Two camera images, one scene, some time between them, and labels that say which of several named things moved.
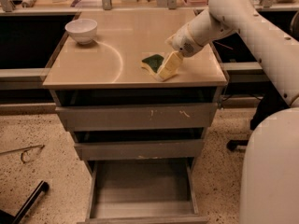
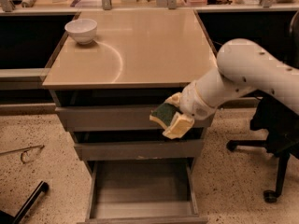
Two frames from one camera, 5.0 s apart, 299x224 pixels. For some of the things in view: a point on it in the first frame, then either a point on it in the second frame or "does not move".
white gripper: x=184 y=44 to x=193 y=102
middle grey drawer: x=140 y=149 does not move
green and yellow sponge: x=152 y=63 to x=164 y=114
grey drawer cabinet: x=139 y=135 does not move
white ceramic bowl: x=82 y=30 does not move
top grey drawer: x=139 y=117 does not move
